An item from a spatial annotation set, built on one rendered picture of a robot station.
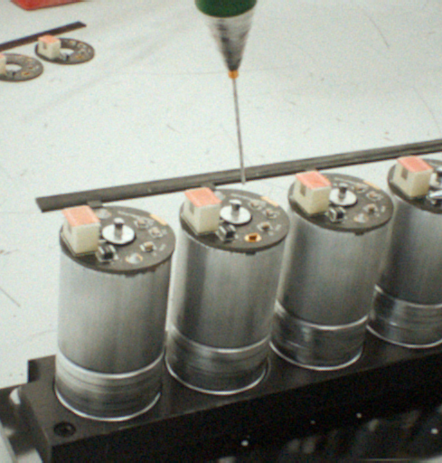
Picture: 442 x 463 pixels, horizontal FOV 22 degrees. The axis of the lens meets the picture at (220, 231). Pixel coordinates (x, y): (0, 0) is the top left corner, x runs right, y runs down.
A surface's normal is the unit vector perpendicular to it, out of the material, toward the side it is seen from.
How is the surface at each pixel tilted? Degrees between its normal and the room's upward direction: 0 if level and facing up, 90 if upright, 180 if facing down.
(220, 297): 90
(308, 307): 90
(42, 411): 0
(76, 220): 0
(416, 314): 90
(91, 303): 90
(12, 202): 0
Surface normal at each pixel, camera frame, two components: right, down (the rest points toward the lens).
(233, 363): 0.23, 0.54
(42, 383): 0.11, -0.84
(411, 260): -0.45, 0.43
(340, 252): -0.03, 0.53
